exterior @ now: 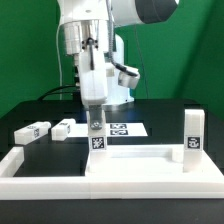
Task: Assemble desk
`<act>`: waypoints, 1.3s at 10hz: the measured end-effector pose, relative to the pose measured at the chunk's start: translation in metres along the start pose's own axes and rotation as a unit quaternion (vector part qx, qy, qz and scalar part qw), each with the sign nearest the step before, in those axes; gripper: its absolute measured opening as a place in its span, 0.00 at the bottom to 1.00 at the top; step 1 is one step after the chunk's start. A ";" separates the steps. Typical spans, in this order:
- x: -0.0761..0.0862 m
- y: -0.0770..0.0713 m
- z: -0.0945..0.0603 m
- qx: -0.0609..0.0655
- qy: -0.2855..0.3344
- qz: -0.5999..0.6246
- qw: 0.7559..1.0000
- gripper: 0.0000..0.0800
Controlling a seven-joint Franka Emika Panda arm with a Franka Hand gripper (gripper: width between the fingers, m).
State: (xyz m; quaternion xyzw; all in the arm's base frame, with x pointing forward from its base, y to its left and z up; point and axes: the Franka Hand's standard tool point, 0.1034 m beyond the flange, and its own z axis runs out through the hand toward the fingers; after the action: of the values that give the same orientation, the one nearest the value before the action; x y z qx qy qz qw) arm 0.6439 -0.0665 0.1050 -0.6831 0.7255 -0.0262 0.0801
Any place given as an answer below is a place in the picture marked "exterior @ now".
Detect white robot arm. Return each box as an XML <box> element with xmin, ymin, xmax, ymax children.
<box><xmin>57</xmin><ymin>0</ymin><xmax>179</xmax><ymax>130</ymax></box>

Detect sheet with fiducial markers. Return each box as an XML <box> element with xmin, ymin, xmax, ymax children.
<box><xmin>69</xmin><ymin>123</ymin><xmax>147</xmax><ymax>137</ymax></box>

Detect white desk top tray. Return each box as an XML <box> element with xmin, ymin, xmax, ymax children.
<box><xmin>85</xmin><ymin>144</ymin><xmax>222</xmax><ymax>176</ymax></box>

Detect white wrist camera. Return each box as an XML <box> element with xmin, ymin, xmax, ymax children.
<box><xmin>118</xmin><ymin>66</ymin><xmax>140</xmax><ymax>89</ymax></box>

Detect white U-shaped frame fence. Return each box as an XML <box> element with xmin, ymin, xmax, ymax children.
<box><xmin>0</xmin><ymin>147</ymin><xmax>224</xmax><ymax>200</ymax></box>

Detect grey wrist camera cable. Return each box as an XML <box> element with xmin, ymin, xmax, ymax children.
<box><xmin>105</xmin><ymin>0</ymin><xmax>138</xmax><ymax>78</ymax></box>

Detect white cable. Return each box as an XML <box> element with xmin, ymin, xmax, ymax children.
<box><xmin>55</xmin><ymin>23</ymin><xmax>64</xmax><ymax>100</ymax></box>

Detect black cables at base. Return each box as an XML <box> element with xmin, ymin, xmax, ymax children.
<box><xmin>37</xmin><ymin>84</ymin><xmax>83</xmax><ymax>102</ymax></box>

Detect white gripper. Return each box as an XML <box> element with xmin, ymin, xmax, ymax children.
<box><xmin>78</xmin><ymin>45</ymin><xmax>108</xmax><ymax>130</ymax></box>

